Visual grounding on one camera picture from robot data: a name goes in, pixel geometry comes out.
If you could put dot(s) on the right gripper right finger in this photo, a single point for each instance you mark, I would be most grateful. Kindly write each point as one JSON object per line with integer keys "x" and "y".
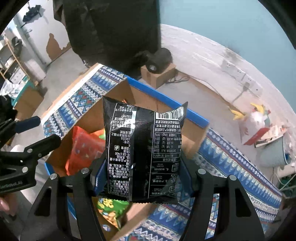
{"x": 191, "y": 176}

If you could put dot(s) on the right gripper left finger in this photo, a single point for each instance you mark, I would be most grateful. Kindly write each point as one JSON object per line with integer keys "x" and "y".
{"x": 98, "y": 176}

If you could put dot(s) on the red snack bag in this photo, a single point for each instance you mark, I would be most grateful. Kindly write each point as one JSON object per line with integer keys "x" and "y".
{"x": 84, "y": 151}

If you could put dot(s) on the green snack bag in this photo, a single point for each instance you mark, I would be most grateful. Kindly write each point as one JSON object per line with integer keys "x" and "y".
{"x": 112, "y": 210}

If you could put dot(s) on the black printed snack bag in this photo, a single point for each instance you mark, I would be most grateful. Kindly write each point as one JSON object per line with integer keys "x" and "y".
{"x": 143, "y": 152}

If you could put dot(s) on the orange chips bag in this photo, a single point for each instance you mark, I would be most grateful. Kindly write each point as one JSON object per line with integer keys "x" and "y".
{"x": 100, "y": 134}

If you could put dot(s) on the person's left hand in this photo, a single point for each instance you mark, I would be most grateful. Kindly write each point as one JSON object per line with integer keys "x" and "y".
{"x": 9, "y": 204}

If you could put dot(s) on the blue cardboard box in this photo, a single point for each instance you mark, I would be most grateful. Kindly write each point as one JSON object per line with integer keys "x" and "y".
{"x": 168, "y": 220}

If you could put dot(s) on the patterned blue table cloth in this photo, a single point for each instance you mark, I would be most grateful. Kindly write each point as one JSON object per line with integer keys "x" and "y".
{"x": 82, "y": 106}

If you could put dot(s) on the red white paper bag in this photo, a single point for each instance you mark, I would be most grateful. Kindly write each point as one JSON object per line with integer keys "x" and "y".
{"x": 254, "y": 124}

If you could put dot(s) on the light blue trash bin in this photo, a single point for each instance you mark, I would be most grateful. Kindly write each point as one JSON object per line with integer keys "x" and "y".
{"x": 276, "y": 153}

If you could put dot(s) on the white flat carton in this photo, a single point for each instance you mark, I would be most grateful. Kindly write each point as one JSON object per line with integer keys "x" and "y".
{"x": 273, "y": 134}

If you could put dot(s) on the small cardboard box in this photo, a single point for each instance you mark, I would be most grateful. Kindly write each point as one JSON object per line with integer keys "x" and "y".
{"x": 157, "y": 80}

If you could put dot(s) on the black round speaker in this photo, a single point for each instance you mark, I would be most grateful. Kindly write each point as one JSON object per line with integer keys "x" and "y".
{"x": 156, "y": 62}

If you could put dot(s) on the dark hanging garment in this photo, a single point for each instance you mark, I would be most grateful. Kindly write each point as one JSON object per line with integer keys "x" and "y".
{"x": 117, "y": 34}

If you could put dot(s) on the white wall socket strip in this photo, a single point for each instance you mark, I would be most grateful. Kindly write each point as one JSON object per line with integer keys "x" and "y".
{"x": 241, "y": 77}

